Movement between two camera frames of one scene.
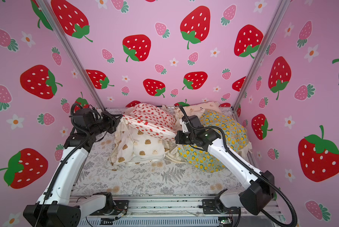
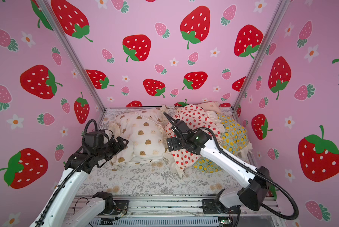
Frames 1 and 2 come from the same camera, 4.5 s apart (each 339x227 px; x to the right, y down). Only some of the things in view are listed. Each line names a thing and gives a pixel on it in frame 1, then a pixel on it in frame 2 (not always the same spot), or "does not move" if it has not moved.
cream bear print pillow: (197, 109) does not move
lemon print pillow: (235, 137) does not move
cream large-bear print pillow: (132, 145) does not move
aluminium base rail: (168, 212) does not move
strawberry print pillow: (152, 120) to (197, 117)
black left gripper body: (105, 123) to (108, 151)
